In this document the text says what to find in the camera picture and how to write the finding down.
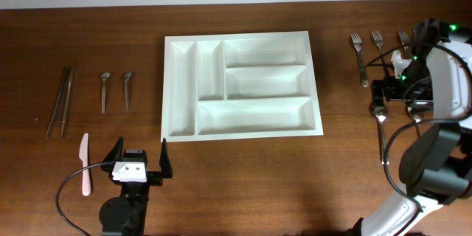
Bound pink plastic knife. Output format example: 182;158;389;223
79;133;91;196

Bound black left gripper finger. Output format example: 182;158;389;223
100;137;123;172
159;138;173;178

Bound left small steel spoon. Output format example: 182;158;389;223
100;72;111;114

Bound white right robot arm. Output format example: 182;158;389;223
348;18;471;235

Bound white cutlery tray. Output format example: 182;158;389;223
161;31;324;142

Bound small steel spoon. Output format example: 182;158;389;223
100;72;111;114
123;71;133;111

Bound right small steel spoon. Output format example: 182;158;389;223
123;71;133;111

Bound steel tablespoon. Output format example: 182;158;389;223
369;103;388;164
406;106;423;137

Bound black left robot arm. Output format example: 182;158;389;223
99;137;173;235

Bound steel fork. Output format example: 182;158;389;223
350;33;369;87
398;30;410;59
371;31;389;77

